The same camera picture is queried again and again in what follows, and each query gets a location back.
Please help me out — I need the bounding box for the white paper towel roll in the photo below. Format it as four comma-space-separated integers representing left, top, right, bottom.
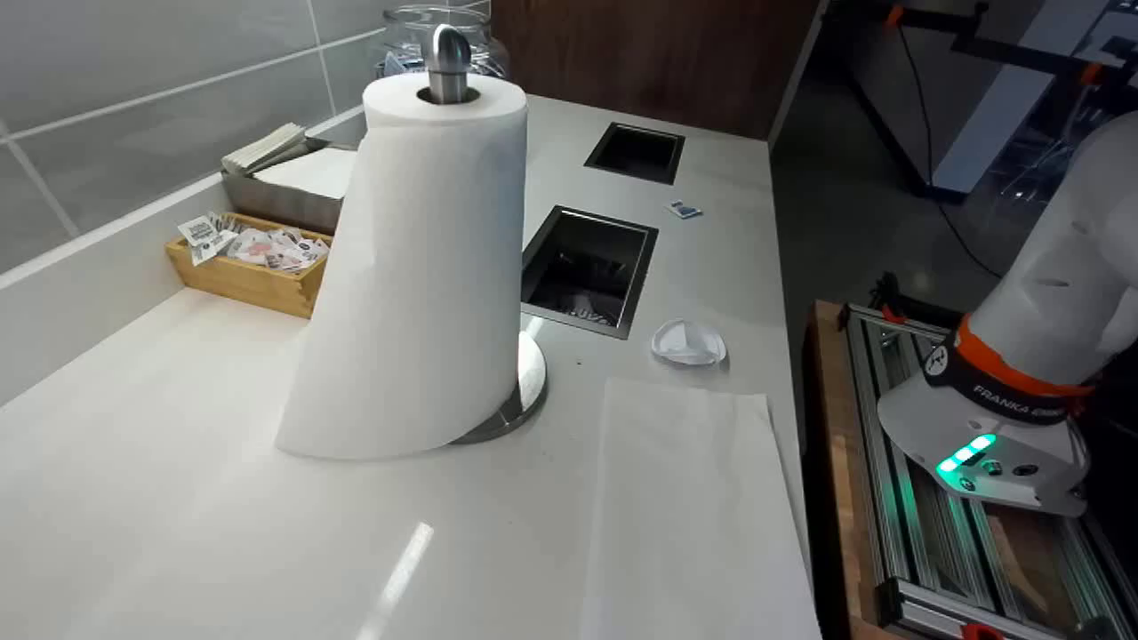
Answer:
275, 67, 528, 465

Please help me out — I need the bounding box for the white background panel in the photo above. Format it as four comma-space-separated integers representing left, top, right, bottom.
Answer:
927, 0, 1120, 201

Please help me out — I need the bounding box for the aluminium profile frame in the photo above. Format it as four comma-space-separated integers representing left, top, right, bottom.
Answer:
838, 298, 1138, 640

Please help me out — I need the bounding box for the wooden sachet tray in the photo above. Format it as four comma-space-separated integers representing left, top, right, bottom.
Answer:
165, 210, 339, 322

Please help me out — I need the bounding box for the black bar with orange clamps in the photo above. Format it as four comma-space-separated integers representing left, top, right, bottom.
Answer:
886, 0, 1138, 93

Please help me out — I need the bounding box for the steel napkin dispenser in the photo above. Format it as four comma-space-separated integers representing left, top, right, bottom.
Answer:
217, 121, 362, 235

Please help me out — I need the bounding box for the steel paper towel stand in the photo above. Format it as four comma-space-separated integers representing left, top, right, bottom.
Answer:
423, 21, 550, 447

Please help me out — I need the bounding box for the flat white paper sheet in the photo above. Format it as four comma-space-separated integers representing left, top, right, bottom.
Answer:
576, 378, 824, 640

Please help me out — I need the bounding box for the brown wooden cabinet panel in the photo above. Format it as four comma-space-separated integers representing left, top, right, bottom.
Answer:
492, 0, 824, 141

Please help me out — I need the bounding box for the wooden mounting board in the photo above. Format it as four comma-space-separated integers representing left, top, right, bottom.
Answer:
802, 297, 908, 640

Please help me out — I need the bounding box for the square steel counter opening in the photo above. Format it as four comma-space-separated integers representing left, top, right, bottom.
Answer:
582, 117, 691, 190
514, 203, 660, 345

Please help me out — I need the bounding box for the white printed sachet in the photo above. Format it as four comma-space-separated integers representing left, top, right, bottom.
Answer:
174, 210, 240, 266

